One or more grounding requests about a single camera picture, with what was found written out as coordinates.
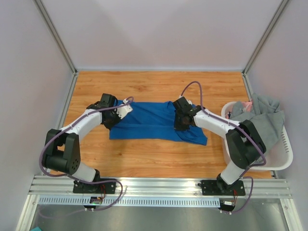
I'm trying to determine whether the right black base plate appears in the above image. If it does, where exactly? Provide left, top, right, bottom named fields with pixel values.
left=198, top=180, right=246, bottom=196

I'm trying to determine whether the white laundry basket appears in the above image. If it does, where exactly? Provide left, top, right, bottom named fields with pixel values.
left=221, top=102, right=293, bottom=171

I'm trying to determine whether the teal object at bottom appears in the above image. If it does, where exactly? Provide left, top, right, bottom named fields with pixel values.
left=30, top=227, right=42, bottom=231

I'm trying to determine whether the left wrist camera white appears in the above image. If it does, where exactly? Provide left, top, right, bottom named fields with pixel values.
left=116, top=99, right=133, bottom=119

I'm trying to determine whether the pink patterned garment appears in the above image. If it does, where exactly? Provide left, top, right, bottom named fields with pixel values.
left=241, top=101, right=253, bottom=112

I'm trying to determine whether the grey shirt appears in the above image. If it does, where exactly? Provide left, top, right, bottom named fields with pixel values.
left=229, top=93, right=285, bottom=156

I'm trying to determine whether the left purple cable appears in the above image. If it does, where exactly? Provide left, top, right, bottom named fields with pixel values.
left=39, top=96, right=134, bottom=212

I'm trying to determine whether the slotted cable duct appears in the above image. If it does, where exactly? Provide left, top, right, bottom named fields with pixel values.
left=38, top=195, right=220, bottom=208

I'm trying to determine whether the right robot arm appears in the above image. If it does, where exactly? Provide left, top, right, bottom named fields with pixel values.
left=173, top=96, right=266, bottom=195

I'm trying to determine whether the aluminium frame post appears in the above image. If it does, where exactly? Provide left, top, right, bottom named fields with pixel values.
left=33, top=0, right=78, bottom=74
left=242, top=0, right=292, bottom=74

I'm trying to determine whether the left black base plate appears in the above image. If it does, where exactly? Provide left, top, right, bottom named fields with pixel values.
left=73, top=178, right=116, bottom=194

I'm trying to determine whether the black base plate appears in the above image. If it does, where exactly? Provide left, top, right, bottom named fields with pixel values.
left=198, top=180, right=246, bottom=196
left=73, top=178, right=116, bottom=194

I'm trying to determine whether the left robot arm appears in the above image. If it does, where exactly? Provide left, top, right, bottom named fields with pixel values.
left=40, top=93, right=121, bottom=193

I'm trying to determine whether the right aluminium frame post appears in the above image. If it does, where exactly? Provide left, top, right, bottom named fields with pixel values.
left=242, top=0, right=292, bottom=74

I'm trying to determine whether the blue t-shirt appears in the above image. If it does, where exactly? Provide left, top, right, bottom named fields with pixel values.
left=109, top=101, right=207, bottom=146

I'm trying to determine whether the left aluminium frame post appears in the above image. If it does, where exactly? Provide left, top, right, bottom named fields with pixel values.
left=33, top=0, right=78, bottom=74

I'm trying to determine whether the aluminium front rail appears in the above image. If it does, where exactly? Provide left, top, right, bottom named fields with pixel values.
left=28, top=176, right=292, bottom=199

